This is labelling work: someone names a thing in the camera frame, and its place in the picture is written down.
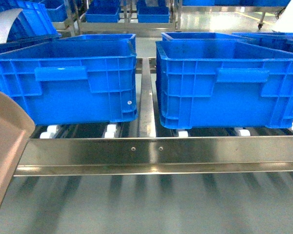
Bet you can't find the beige plastic dustpan tray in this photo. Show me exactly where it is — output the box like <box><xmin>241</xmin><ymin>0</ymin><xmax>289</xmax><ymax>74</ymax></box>
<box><xmin>0</xmin><ymin>92</ymin><xmax>35</xmax><ymax>207</ymax></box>

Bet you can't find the steel shelf rack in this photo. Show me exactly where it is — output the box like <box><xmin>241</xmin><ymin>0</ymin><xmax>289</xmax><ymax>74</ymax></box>
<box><xmin>13</xmin><ymin>21</ymin><xmax>293</xmax><ymax>177</ymax></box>

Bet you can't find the blue crate centre front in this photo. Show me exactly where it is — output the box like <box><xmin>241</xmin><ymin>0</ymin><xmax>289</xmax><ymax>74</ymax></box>
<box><xmin>156</xmin><ymin>39</ymin><xmax>293</xmax><ymax>129</ymax></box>

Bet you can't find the blue crate left front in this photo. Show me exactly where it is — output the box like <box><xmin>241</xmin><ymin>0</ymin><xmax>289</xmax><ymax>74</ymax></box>
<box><xmin>0</xmin><ymin>40</ymin><xmax>138</xmax><ymax>125</ymax></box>

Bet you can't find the blue crate behind centre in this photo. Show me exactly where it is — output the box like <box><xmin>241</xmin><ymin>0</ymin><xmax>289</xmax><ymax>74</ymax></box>
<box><xmin>161</xmin><ymin>32</ymin><xmax>256</xmax><ymax>43</ymax></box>

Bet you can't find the blue crate right rear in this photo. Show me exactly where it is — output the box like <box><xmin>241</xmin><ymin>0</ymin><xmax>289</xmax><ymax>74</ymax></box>
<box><xmin>233</xmin><ymin>32</ymin><xmax>293</xmax><ymax>51</ymax></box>

